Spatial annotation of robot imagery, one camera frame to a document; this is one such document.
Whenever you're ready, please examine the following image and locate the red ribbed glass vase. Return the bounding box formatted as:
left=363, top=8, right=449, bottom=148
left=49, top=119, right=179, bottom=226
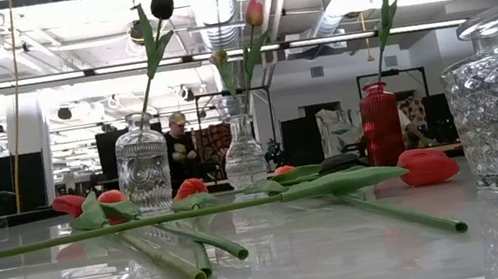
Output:
left=355, top=79, right=409, bottom=171

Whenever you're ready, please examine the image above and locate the clear bottle-shaped glass vase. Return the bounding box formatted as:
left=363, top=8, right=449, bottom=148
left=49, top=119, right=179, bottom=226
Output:
left=216, top=110, right=272, bottom=192

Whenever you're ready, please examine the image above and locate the clear ribbed glass jar vase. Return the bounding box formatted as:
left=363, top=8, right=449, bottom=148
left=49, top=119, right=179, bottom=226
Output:
left=107, top=107, right=179, bottom=217

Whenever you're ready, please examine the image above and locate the dark patterned cloth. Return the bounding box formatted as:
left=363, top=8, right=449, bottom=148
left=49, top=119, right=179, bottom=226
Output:
left=195, top=121, right=237, bottom=168
left=396, top=94, right=433, bottom=150

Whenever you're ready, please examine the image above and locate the white and teal cloth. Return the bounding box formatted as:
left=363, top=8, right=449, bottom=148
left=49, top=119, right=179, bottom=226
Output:
left=314, top=103, right=368, bottom=159

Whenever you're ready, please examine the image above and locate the small dark plant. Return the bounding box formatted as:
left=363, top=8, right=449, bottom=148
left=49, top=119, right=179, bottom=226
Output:
left=262, top=136, right=288, bottom=171

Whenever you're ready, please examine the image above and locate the person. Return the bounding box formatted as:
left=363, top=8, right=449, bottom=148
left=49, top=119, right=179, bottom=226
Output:
left=158, top=109, right=205, bottom=192

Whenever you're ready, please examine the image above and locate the long ceiling light strip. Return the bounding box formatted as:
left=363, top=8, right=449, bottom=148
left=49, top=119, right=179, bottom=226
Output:
left=0, top=1, right=469, bottom=104

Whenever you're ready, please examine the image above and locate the yellow hanging strap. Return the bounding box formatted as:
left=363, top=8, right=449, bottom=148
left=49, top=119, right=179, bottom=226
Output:
left=0, top=0, right=48, bottom=215

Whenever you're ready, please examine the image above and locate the black metal table frame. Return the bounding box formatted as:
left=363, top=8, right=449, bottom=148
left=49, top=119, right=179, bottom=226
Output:
left=0, top=137, right=466, bottom=234

